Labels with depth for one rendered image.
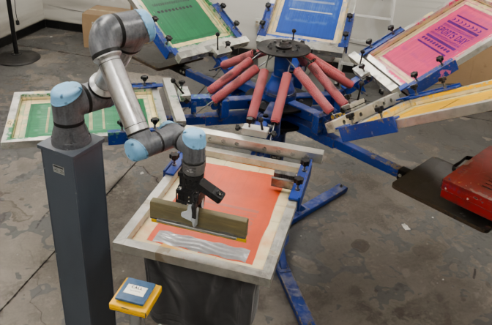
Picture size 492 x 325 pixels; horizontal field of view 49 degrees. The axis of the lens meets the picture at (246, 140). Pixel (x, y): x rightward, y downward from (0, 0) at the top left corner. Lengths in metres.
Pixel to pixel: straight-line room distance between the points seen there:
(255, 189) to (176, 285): 0.54
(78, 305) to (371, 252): 1.89
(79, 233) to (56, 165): 0.32
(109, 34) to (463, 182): 1.50
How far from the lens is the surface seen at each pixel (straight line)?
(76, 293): 2.64
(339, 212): 3.97
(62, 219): 2.40
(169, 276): 2.17
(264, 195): 2.34
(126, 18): 1.85
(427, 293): 3.51
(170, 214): 1.96
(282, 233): 2.08
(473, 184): 2.41
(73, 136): 2.18
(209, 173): 2.47
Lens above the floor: 2.27
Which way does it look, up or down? 29 degrees down
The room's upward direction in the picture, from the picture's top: 4 degrees clockwise
